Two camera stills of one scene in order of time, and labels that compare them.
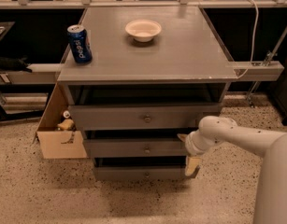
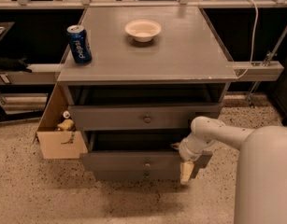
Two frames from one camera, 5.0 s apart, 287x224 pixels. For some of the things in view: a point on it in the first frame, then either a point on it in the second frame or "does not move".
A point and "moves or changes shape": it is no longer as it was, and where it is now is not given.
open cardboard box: [57, 143] does not move
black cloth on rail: [11, 63] does not move
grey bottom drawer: [140, 174] does not move
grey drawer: [133, 147] moves or changes shape
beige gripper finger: [182, 136] -> [176, 146]
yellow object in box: [66, 124] does not move
